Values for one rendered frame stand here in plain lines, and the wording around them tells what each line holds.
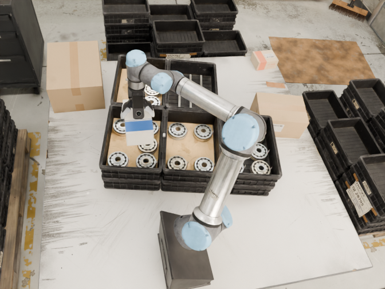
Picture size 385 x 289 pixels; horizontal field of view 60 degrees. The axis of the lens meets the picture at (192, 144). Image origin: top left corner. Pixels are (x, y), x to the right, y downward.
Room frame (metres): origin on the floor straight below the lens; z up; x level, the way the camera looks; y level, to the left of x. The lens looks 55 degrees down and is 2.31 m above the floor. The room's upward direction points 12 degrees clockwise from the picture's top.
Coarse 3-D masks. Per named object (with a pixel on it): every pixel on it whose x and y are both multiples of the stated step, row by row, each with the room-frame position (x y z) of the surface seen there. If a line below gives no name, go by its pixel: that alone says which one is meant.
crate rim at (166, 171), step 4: (168, 108) 1.18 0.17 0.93; (172, 108) 1.19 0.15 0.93; (176, 108) 1.20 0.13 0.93; (196, 112) 1.20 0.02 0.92; (200, 112) 1.21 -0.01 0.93; (204, 112) 1.21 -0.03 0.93; (208, 112) 1.21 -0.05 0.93; (164, 124) 1.07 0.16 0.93; (220, 124) 1.15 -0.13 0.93; (164, 128) 1.04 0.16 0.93; (220, 128) 1.12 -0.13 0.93; (164, 132) 1.02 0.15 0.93; (220, 132) 1.09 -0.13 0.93; (220, 136) 1.07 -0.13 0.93; (164, 140) 0.97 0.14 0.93; (220, 140) 1.04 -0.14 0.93; (164, 144) 0.94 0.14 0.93; (164, 148) 0.92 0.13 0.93; (220, 148) 0.99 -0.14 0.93; (164, 152) 0.90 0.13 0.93; (220, 152) 0.97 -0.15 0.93; (164, 156) 0.89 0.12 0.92; (164, 160) 0.85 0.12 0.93; (164, 164) 0.83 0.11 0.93; (164, 168) 0.81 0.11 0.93; (164, 172) 0.80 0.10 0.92; (168, 172) 0.80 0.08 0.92; (172, 172) 0.80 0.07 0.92; (176, 172) 0.81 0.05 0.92; (180, 172) 0.81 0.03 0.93; (184, 172) 0.81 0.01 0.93; (188, 172) 0.82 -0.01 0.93; (192, 172) 0.82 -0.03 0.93; (196, 172) 0.82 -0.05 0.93; (200, 172) 0.83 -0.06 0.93; (204, 172) 0.83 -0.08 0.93; (208, 172) 0.84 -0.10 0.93; (212, 172) 0.84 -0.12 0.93
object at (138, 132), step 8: (144, 112) 0.95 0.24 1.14; (128, 120) 0.89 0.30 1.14; (136, 120) 0.90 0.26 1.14; (144, 120) 0.90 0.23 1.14; (128, 128) 0.84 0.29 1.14; (136, 128) 0.85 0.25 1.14; (144, 128) 0.86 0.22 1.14; (152, 128) 0.87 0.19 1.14; (128, 136) 0.82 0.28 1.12; (136, 136) 0.83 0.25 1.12; (144, 136) 0.84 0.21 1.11; (152, 136) 0.85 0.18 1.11; (128, 144) 0.81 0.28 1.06; (136, 144) 0.83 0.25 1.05
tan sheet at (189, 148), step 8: (192, 128) 1.16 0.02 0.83; (168, 136) 1.07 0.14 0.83; (192, 136) 1.10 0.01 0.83; (168, 144) 1.02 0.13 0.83; (176, 144) 1.03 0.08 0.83; (184, 144) 1.04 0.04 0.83; (192, 144) 1.05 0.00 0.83; (200, 144) 1.06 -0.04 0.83; (208, 144) 1.07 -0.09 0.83; (168, 152) 0.97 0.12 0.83; (176, 152) 0.98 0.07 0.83; (184, 152) 0.99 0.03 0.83; (192, 152) 1.00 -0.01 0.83; (200, 152) 1.01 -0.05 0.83; (208, 152) 1.02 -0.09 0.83; (192, 160) 0.95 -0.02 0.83; (192, 168) 0.90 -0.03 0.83
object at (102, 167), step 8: (112, 104) 1.13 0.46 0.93; (120, 104) 1.14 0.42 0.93; (104, 136) 0.92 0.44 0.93; (104, 144) 0.87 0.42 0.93; (160, 144) 0.94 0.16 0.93; (160, 152) 0.90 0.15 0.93; (160, 160) 0.85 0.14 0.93; (104, 168) 0.75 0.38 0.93; (112, 168) 0.75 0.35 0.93; (120, 168) 0.76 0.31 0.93; (128, 168) 0.77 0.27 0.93; (136, 168) 0.78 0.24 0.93; (144, 168) 0.79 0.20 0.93; (152, 168) 0.80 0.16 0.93; (160, 168) 0.81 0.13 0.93
